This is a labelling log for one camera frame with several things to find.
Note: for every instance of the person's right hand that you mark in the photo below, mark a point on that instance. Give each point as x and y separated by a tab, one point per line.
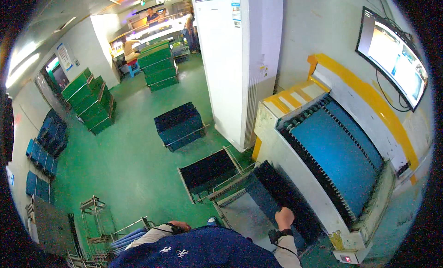
284	217

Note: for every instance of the person's left hand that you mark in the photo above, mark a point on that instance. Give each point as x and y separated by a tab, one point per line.
181	225

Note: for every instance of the person's right fingers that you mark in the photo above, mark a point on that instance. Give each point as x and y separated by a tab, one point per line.
284	212

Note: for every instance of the metal rack of dark boards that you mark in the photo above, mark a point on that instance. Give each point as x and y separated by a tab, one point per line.
277	191
207	172

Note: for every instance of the black wrist band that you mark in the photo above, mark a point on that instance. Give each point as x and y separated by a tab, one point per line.
279	234
175	229

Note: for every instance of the white and yellow conveyor machine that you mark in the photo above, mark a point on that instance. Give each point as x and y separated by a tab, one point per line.
297	178

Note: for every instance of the large blue board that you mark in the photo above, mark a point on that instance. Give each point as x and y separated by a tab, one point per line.
337	153

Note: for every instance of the person's body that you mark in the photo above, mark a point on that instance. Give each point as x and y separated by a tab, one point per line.
197	249

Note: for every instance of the rack of dark blue boards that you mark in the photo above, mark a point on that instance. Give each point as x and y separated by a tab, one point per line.
180	126

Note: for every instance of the white standing air conditioner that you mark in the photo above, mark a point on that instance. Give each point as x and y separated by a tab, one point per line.
228	67

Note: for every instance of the stack of light blue boards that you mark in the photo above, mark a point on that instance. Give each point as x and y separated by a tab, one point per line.
129	238

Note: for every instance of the empty metal rack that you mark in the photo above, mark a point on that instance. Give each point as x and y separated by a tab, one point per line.
97	219

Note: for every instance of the stacked racks of green boards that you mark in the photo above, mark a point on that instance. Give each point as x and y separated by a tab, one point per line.
91	101
159	65

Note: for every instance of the blue stool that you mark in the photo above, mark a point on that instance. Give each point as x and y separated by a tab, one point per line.
133	69

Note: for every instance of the lit workbench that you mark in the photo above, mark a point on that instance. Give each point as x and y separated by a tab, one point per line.
152	31

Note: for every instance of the grey metal cart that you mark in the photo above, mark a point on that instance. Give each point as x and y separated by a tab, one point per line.
52	226

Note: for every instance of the wall-mounted monitor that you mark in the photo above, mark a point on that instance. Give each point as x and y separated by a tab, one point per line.
393	56

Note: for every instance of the white wall poster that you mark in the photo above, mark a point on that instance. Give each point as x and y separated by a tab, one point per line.
64	56

